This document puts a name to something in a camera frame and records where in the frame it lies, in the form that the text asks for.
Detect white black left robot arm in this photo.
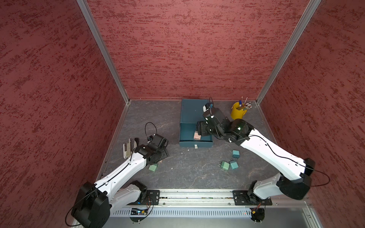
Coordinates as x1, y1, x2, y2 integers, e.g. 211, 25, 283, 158
68, 143, 168, 228

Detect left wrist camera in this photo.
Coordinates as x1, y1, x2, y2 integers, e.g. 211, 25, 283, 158
147, 134, 169, 150

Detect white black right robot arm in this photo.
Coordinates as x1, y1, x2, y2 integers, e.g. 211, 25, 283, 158
197, 103, 315, 205

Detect beige stapler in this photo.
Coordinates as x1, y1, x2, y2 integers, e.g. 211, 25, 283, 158
123, 138, 139, 159

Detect pink plug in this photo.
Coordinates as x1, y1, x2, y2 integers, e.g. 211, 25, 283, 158
194, 131, 201, 141

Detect aluminium corner post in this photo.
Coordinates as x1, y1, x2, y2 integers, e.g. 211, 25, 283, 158
256, 0, 321, 106
77, 0, 130, 105

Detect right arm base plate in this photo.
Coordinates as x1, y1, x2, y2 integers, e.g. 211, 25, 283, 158
232, 190, 272, 206

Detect teal drawer cabinet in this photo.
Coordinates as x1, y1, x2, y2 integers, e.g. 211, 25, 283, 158
179, 99, 213, 149

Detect right aluminium corner post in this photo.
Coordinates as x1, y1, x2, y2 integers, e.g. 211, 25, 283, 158
256, 0, 321, 106

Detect green plug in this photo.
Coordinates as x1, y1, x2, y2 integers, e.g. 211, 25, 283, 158
220, 161, 230, 171
149, 163, 158, 172

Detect teal plug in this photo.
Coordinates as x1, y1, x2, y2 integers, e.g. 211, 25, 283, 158
232, 150, 240, 159
230, 160, 239, 170

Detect pens in cup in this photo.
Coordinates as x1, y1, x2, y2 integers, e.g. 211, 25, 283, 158
238, 97, 252, 111

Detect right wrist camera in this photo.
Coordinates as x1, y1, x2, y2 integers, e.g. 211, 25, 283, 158
203, 102, 213, 112

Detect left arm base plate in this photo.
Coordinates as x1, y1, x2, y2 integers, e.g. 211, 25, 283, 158
128, 190, 160, 206

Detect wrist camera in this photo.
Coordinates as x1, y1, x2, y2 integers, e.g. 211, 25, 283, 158
147, 134, 169, 150
203, 102, 213, 112

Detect yellow pen cup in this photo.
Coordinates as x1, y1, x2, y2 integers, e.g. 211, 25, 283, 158
231, 102, 247, 120

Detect left aluminium corner post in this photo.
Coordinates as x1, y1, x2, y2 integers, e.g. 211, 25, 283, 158
77, 0, 130, 105

